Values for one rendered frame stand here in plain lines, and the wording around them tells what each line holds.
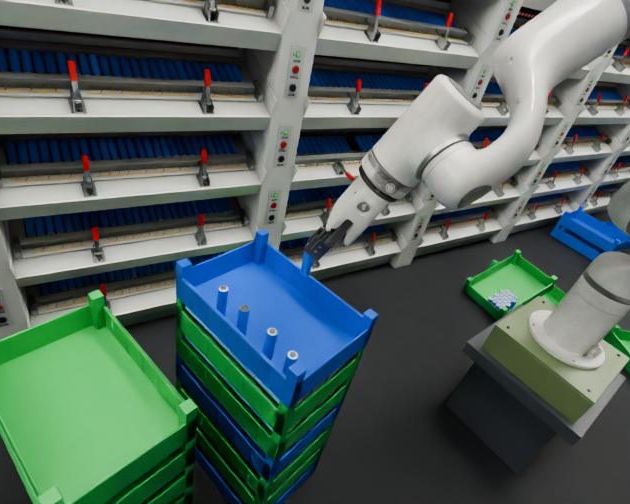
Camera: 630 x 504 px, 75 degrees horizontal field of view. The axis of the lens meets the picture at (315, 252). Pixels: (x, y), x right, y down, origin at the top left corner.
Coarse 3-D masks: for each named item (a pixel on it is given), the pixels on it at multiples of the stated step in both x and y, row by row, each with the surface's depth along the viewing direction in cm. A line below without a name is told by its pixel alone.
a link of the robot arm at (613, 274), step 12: (612, 252) 94; (600, 264) 92; (612, 264) 89; (624, 264) 87; (588, 276) 95; (600, 276) 92; (612, 276) 89; (624, 276) 87; (600, 288) 92; (612, 288) 90; (624, 288) 89; (624, 300) 90
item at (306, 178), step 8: (328, 136) 137; (336, 136) 139; (344, 136) 140; (368, 136) 146; (352, 152) 138; (296, 168) 116; (304, 168) 125; (312, 168) 126; (320, 168) 128; (328, 168) 129; (352, 168) 133; (296, 176) 122; (304, 176) 123; (312, 176) 125; (320, 176) 126; (328, 176) 127; (336, 176) 129; (344, 176) 130; (296, 184) 123; (304, 184) 124; (312, 184) 126; (320, 184) 128; (328, 184) 130; (336, 184) 132; (344, 184) 134
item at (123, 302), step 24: (168, 264) 129; (192, 264) 132; (24, 288) 108; (48, 288) 112; (72, 288) 115; (96, 288) 116; (120, 288) 120; (144, 288) 123; (168, 288) 127; (48, 312) 110; (120, 312) 118; (144, 312) 123
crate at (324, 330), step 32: (224, 256) 79; (256, 256) 85; (192, 288) 70; (256, 288) 80; (288, 288) 82; (320, 288) 78; (224, 320) 66; (256, 320) 74; (288, 320) 75; (320, 320) 77; (352, 320) 75; (256, 352) 62; (320, 352) 71; (352, 352) 71; (288, 384) 59
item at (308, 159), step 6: (300, 156) 123; (306, 156) 124; (312, 156) 125; (318, 156) 126; (324, 156) 128; (330, 156) 129; (336, 156) 130; (342, 156) 131; (348, 156) 132; (354, 156) 133; (360, 156) 134; (300, 162) 124; (306, 162) 125; (312, 162) 126; (318, 162) 127; (324, 162) 129; (354, 162) 134; (300, 168) 123
